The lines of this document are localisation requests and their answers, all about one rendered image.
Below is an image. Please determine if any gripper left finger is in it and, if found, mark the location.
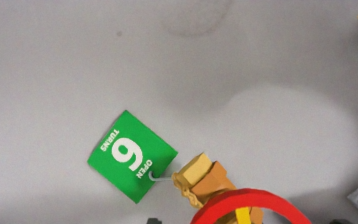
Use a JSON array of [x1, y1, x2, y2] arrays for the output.
[[146, 218, 162, 224]]

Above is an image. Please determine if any green square tag with white number 6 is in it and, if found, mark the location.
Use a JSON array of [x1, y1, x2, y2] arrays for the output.
[[87, 111, 203, 211]]

